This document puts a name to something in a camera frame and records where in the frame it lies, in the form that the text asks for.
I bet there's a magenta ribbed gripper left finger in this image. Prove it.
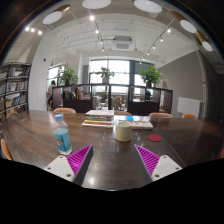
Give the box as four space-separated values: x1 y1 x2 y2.
44 145 93 186

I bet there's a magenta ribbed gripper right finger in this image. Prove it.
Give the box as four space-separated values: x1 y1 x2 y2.
135 145 182 181

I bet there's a clear plastic water bottle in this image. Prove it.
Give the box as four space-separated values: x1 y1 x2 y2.
53 114 72 155

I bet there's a red round coaster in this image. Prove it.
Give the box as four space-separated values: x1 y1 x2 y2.
148 134 162 142

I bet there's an open colourful magazine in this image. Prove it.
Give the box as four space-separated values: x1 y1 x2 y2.
114 115 153 129

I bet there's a cream ceramic cup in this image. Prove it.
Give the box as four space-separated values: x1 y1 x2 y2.
116 121 132 142

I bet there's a stack of books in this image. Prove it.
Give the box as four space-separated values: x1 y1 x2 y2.
82 110 114 128

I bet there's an orange chair back right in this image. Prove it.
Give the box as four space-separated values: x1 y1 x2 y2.
149 112 173 118

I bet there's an orange chair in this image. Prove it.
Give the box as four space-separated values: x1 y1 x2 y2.
149 112 173 118
1 138 13 161
182 114 196 118
53 108 76 114
114 111 132 116

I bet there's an orange chair far right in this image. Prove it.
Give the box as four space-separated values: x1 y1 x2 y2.
182 114 196 118

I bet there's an orange chair back left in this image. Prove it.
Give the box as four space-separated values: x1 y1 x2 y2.
53 108 76 114

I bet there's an orange chair back middle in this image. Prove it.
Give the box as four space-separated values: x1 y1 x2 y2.
114 111 132 116

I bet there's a dark low shelf divider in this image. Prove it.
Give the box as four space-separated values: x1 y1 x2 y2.
51 83 173 115

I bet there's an orange chair near left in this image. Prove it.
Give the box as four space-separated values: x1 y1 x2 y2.
1 138 13 161

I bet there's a seated person in background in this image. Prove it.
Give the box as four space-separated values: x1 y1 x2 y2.
48 80 56 106

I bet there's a left potted green plant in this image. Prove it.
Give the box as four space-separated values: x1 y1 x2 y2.
59 67 79 86

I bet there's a potted green plant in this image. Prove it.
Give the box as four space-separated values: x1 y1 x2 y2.
59 67 79 86
139 66 162 87
97 67 115 84

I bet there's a right potted green plant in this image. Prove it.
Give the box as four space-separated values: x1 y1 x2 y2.
139 66 162 87

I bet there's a middle potted green plant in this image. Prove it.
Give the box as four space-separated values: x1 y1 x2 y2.
97 67 115 84

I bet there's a tall bookshelf at left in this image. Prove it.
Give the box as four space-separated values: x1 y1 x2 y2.
0 62 31 119

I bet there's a ceiling air conditioner unit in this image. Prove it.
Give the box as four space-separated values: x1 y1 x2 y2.
112 36 133 51

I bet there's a white board against wall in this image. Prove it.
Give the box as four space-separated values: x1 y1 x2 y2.
177 97 201 118

